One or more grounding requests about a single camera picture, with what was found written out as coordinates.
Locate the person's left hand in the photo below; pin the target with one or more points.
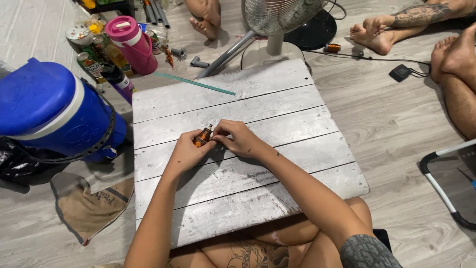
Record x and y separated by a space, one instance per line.
186 152

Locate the person's right hand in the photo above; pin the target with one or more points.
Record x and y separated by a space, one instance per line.
240 139

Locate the copper wound motor armature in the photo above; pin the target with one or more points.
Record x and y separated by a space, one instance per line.
203 138

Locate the green plastic strip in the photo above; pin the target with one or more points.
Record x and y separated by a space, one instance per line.
193 83

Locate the long grey pipe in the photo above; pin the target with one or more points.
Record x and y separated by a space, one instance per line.
223 56

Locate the grey pipe fitting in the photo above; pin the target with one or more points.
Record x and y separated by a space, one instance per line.
199 62

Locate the dark bottle purple label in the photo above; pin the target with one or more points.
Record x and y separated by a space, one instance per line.
119 82

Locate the small grey toothed wheel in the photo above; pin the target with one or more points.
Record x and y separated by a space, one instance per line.
179 53

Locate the brown burlap sack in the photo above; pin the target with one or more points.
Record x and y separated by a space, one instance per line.
89 208

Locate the red and green can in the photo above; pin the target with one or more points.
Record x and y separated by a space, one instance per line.
154 41

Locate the pink tumbler with lid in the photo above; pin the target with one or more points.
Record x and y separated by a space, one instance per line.
135 48

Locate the clear plastic bottle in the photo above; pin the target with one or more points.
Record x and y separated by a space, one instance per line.
158 31

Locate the yellow capped drink bottle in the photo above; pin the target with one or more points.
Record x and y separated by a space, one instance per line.
111 52

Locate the green drink can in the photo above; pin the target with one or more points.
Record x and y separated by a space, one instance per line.
91 67

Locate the white electric fan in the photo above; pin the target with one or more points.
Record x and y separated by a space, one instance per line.
277 15

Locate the black round fan base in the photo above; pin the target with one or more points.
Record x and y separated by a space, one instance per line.
316 31

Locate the bundle of grey pipes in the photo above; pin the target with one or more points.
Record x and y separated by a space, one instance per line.
156 13

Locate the blue water cooler jug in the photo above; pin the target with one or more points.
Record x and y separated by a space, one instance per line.
48 108

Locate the round printed lid container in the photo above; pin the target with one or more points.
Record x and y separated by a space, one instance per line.
79 36

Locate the black plastic bag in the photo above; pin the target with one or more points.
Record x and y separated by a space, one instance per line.
22 163

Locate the black tray of goods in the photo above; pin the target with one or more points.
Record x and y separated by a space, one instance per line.
106 5

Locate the black power adapter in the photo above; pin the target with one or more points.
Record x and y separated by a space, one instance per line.
400 73

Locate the black cushion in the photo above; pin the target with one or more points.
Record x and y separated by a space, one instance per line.
383 238

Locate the white and black tube frame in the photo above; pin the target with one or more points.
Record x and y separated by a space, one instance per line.
438 186

